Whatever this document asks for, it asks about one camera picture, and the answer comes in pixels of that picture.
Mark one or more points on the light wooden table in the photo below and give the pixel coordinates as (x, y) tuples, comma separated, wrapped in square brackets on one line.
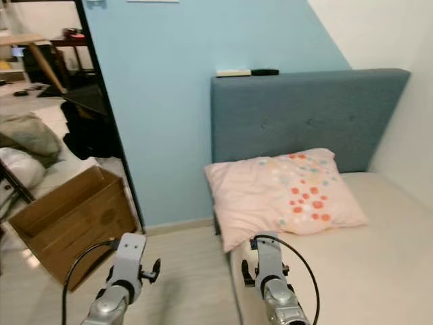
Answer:
[(34, 54)]

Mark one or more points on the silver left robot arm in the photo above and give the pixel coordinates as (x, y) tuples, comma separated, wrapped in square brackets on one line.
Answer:
[(108, 308)]

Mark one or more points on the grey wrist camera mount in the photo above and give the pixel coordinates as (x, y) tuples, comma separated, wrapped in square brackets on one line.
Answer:
[(268, 257), (130, 257)]

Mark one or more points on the teal upholstered headboard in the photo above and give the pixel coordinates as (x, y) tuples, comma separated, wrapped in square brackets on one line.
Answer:
[(304, 112)]

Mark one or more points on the white cloth bundle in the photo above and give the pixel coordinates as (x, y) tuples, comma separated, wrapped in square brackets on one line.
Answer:
[(17, 169)]

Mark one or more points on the white remote control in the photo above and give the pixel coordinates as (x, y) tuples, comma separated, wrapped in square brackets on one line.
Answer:
[(233, 73)]

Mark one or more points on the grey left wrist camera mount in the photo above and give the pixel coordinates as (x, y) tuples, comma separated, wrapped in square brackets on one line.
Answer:
[(130, 257)]

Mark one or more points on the bed mattress with beige sheet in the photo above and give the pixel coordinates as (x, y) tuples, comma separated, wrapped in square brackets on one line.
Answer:
[(379, 257)]

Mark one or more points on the pink pillow with dots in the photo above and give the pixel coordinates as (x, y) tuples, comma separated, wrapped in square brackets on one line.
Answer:
[(264, 189)]

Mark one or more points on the dark wooden desk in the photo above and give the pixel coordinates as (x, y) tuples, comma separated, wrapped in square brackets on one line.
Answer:
[(71, 42)]

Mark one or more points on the grey beige garment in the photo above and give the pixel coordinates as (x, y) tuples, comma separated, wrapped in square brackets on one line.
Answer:
[(27, 135)]

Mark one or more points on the brown cardboard trash box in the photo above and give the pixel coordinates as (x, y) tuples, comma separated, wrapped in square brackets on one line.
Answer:
[(81, 230)]

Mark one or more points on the black door frame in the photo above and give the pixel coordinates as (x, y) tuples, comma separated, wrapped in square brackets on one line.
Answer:
[(108, 101)]

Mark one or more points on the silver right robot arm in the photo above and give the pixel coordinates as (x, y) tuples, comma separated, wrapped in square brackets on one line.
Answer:
[(284, 308)]

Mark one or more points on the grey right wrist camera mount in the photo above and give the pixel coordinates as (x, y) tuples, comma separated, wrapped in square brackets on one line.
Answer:
[(268, 257)]

